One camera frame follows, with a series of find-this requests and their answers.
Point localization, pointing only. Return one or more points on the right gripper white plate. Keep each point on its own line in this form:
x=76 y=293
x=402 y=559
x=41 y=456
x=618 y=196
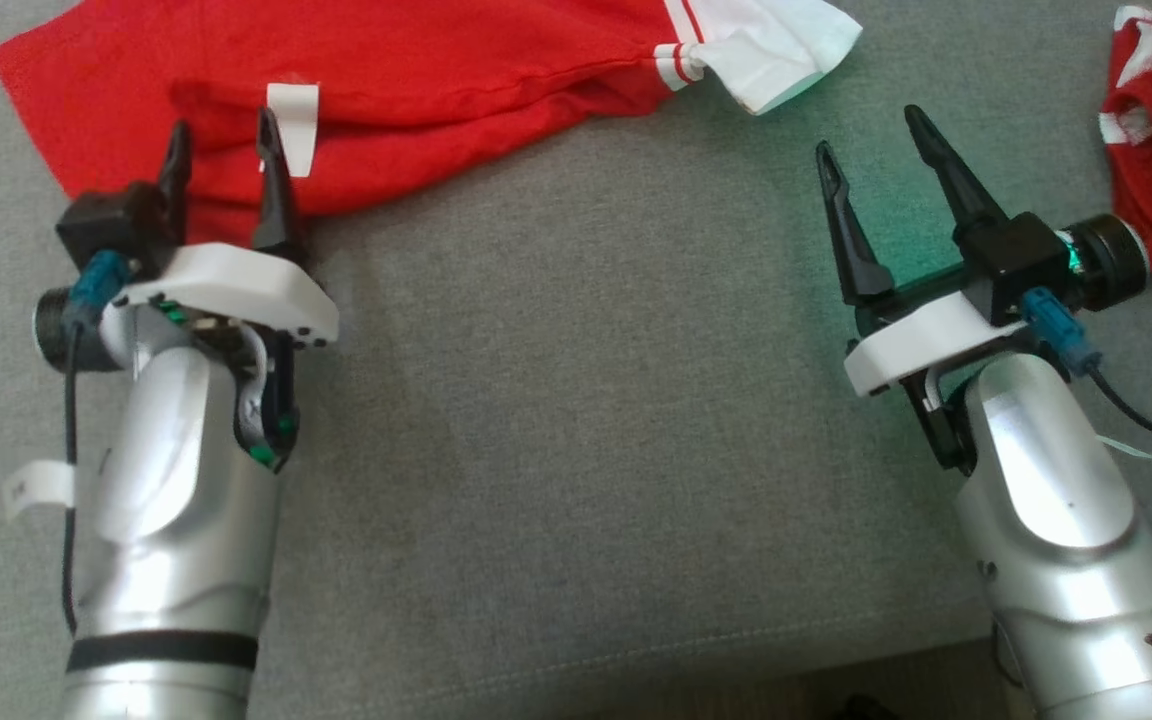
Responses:
x=906 y=345

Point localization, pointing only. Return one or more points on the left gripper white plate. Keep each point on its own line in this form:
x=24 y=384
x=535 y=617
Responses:
x=236 y=290

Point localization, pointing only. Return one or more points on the red shirt white cuffs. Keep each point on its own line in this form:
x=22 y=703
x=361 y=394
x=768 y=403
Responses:
x=436 y=80

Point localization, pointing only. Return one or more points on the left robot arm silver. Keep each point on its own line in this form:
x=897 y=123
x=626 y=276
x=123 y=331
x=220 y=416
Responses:
x=176 y=520

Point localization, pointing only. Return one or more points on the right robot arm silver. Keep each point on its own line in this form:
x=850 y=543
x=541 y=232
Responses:
x=1056 y=500

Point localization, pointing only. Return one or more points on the large grey sofa seat cushion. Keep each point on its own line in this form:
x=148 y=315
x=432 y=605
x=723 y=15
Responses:
x=586 y=450

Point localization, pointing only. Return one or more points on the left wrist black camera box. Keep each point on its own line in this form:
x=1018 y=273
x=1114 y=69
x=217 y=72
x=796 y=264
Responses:
x=116 y=225

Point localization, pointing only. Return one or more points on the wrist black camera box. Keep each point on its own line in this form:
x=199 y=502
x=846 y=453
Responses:
x=1011 y=265
x=116 y=225

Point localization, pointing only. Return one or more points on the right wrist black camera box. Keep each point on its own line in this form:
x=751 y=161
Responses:
x=1011 y=265

